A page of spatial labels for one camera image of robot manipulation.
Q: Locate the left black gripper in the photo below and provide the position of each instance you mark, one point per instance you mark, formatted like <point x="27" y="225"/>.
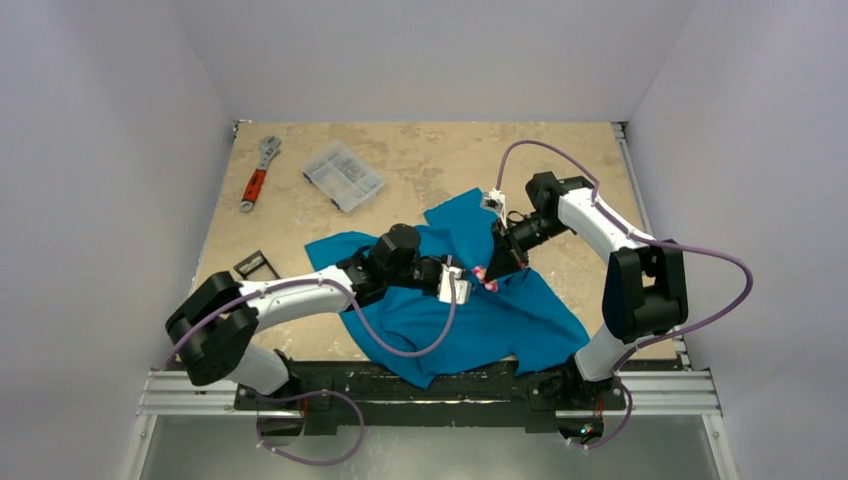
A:
<point x="437" y="262"/>

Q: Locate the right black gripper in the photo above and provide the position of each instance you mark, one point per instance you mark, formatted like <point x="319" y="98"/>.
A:
<point x="510" y="240"/>

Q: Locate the pink flower brooch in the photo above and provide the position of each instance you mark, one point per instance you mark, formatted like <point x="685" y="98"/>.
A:
<point x="480" y="273"/>

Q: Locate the blue t-shirt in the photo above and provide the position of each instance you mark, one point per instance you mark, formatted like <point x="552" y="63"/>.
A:
<point x="524" y="318"/>

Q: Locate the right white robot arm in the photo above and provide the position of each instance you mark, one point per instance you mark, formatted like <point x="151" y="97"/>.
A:
<point x="644" y="294"/>

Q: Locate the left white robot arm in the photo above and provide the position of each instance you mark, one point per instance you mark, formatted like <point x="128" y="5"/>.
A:
<point x="212" y="330"/>

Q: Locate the clear plastic organizer box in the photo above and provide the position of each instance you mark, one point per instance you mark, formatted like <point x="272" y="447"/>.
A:
<point x="343" y="176"/>

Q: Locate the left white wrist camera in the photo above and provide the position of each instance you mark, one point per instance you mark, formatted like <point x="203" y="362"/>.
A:
<point x="453" y="285"/>

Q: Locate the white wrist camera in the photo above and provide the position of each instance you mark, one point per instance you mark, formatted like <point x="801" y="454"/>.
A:
<point x="495" y="201"/>
<point x="453" y="285"/>

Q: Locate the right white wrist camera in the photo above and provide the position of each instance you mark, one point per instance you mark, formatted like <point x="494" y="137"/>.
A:
<point x="495" y="201"/>

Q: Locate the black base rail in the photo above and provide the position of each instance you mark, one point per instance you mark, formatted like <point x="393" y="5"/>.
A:
<point x="331" y="394"/>

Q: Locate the small black square frame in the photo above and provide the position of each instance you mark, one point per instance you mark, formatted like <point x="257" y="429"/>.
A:
<point x="256" y="267"/>

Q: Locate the red handled adjustable wrench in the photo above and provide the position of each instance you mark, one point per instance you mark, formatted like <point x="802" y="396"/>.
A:
<point x="269" y="149"/>

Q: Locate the aluminium frame rail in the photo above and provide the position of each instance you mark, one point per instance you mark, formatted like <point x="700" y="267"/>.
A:
<point x="671" y="429"/>

